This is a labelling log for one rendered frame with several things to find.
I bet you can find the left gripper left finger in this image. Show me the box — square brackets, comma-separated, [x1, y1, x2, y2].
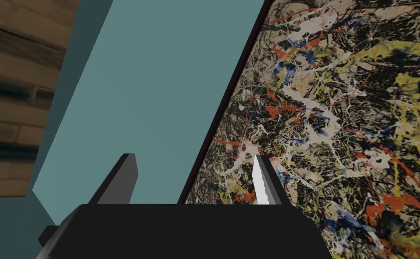
[88, 152, 139, 205]

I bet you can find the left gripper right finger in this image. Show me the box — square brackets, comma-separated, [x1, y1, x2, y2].
[252, 154, 292, 205]

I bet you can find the black-framed splatter painting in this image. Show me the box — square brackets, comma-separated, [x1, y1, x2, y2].
[177, 0, 420, 259]

